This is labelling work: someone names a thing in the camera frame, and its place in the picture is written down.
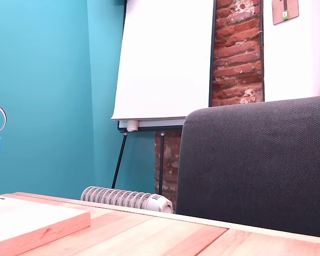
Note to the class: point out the dark grey chair back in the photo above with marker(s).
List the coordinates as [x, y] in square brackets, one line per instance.
[256, 165]

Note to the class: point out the wooden wall plaque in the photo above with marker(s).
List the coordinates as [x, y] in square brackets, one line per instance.
[278, 13]

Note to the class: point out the black vertical wall strip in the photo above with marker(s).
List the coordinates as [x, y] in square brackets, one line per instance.
[262, 53]

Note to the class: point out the wooden base board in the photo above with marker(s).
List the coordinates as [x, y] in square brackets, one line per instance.
[29, 218]

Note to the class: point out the white flipchart easel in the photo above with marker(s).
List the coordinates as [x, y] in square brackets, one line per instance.
[162, 66]

